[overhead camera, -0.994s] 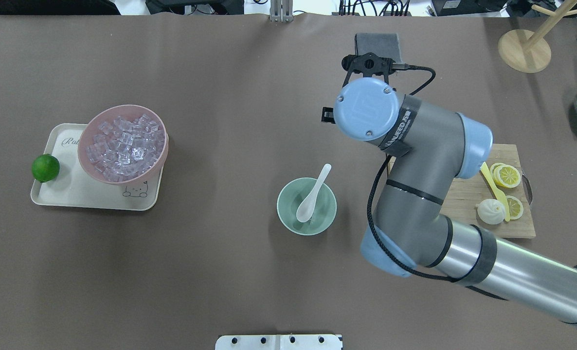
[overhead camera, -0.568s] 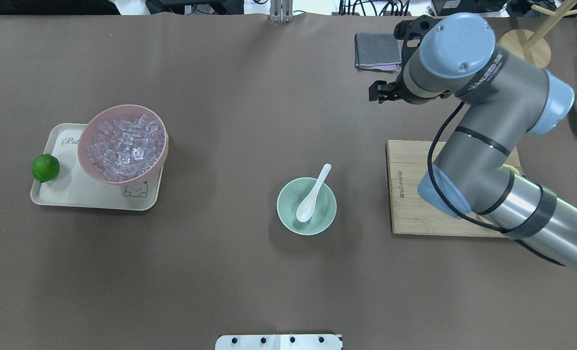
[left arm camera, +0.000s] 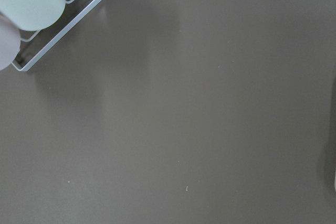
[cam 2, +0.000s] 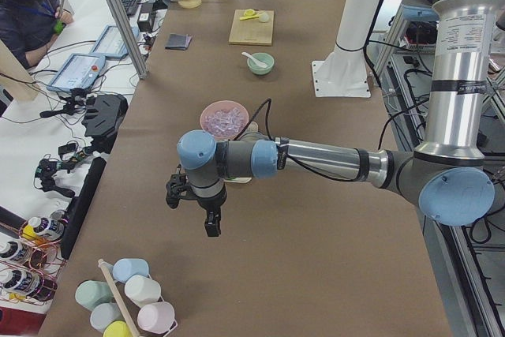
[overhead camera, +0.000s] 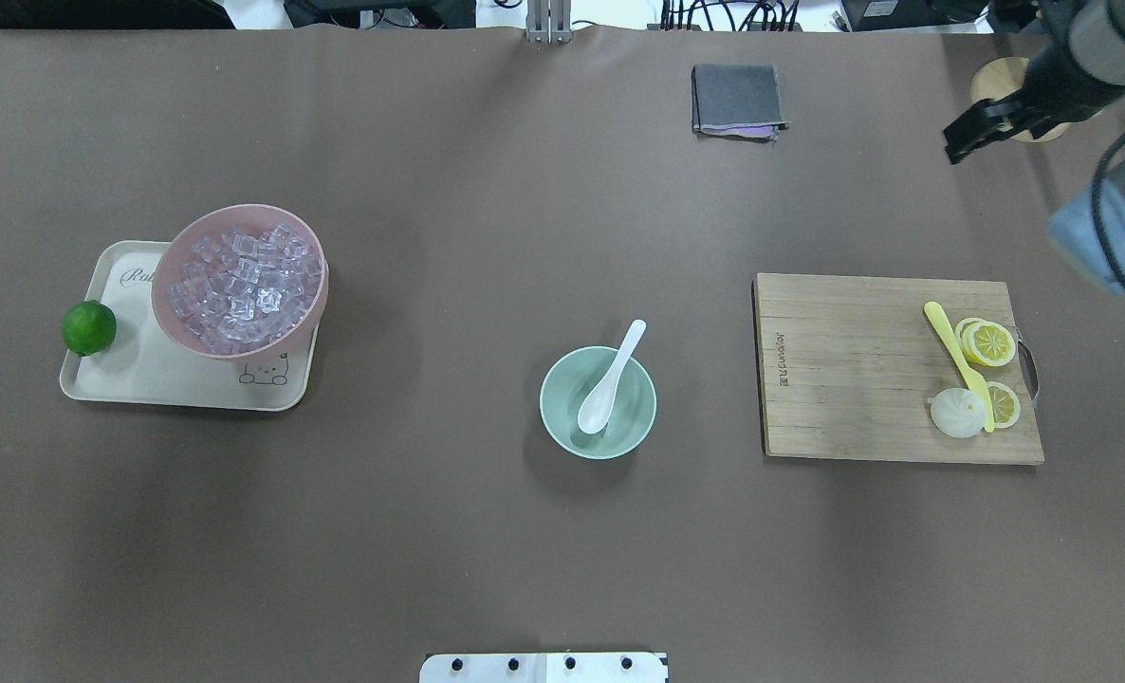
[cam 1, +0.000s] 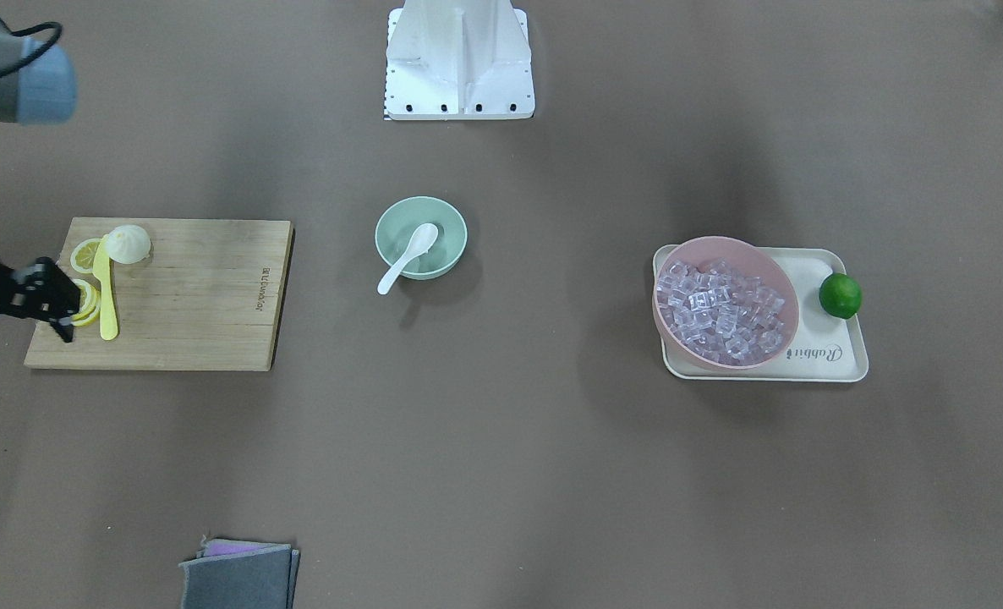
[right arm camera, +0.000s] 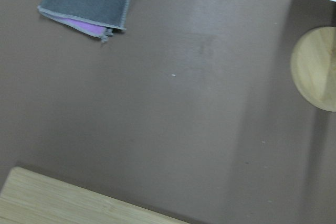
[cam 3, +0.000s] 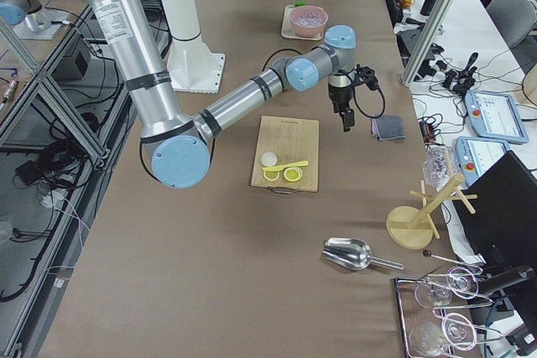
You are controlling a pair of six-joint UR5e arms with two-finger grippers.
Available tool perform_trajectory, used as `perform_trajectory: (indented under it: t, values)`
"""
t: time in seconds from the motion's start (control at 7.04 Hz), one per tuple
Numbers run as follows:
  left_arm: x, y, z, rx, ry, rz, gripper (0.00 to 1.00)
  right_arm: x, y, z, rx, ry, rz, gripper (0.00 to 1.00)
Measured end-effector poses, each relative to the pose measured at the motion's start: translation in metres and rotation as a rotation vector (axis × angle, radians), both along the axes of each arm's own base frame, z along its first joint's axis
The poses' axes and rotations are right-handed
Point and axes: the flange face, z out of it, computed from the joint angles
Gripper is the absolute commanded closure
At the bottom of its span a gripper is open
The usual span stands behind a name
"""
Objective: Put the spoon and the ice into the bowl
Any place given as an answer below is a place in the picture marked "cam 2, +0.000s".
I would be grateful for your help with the green plastic cup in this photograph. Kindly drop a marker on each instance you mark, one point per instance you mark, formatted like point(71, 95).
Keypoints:
point(90, 294)

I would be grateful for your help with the yellow plastic cup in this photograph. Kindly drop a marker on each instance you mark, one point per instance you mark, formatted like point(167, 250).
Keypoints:
point(118, 328)

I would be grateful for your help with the bamboo cutting board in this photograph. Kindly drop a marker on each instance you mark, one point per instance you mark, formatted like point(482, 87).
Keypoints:
point(251, 32)

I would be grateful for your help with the lower teach pendant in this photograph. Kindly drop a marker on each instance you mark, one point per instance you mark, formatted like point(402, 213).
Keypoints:
point(78, 72)

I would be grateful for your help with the seated person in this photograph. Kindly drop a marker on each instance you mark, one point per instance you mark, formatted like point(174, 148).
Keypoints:
point(29, 28)

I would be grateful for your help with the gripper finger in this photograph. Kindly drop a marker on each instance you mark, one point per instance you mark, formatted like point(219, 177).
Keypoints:
point(212, 224)

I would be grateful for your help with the grey folded cloth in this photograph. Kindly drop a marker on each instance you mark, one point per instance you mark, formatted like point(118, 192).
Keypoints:
point(178, 42)

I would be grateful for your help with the grey plastic cup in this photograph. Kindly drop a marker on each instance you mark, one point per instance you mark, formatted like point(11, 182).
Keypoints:
point(103, 315)

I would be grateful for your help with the cream plastic tray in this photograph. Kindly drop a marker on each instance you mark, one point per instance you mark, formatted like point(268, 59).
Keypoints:
point(252, 128)

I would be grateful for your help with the blue plastic cup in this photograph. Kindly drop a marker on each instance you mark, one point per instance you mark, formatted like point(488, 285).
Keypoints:
point(125, 268)

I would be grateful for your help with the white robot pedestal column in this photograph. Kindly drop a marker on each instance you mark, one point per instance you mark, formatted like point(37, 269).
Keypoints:
point(343, 73)

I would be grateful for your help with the white ceramic spoon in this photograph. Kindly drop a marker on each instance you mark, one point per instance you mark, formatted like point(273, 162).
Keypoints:
point(257, 62)

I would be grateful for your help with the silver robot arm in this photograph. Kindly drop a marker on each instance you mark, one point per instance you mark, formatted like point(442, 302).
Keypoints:
point(443, 177)

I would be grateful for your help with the teach pendant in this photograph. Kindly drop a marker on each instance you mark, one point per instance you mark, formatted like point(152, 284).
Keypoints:
point(110, 44)
point(78, 72)

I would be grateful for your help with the pink plastic cup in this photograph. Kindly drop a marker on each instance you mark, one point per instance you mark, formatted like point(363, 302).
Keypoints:
point(157, 317)

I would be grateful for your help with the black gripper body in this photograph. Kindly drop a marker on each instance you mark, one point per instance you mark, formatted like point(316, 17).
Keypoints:
point(211, 204)

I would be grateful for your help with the cup holder rack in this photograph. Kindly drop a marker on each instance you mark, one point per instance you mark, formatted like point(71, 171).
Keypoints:
point(127, 308)

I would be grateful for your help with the aluminium frame post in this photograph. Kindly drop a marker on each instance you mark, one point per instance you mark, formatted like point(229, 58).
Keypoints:
point(122, 22)

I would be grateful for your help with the copper wire bottle basket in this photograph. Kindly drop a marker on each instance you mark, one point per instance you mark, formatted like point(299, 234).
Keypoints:
point(30, 258)

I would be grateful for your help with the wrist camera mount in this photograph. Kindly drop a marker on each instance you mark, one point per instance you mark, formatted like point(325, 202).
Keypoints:
point(178, 189)

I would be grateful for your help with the white half egg shape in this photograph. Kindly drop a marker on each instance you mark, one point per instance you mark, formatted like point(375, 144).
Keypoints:
point(263, 17)

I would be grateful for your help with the white plastic cup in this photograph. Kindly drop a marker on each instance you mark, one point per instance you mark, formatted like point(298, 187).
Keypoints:
point(142, 290)

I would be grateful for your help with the upper teach pendant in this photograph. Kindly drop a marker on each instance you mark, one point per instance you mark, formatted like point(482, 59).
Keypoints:
point(110, 44)

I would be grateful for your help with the pink bowl of ice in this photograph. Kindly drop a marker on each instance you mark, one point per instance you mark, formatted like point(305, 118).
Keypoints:
point(224, 119)

